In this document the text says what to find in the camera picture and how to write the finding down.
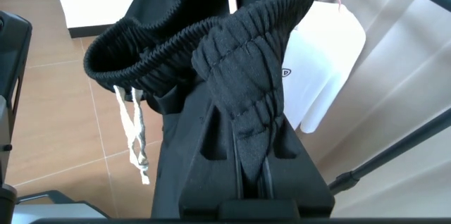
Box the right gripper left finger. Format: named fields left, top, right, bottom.
left=178, top=104, right=245, bottom=218

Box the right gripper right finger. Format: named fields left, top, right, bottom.
left=262, top=116, right=335, bottom=218

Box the white garment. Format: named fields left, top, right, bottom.
left=281, top=0, right=367, bottom=135

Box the black garment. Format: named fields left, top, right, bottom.
left=83, top=0, right=327, bottom=219

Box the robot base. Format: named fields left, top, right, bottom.
left=0, top=9, right=110, bottom=220

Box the black clothes rack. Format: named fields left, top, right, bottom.
left=327, top=0, right=451, bottom=197

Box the beige curtain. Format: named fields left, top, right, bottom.
left=295, top=0, right=451, bottom=218

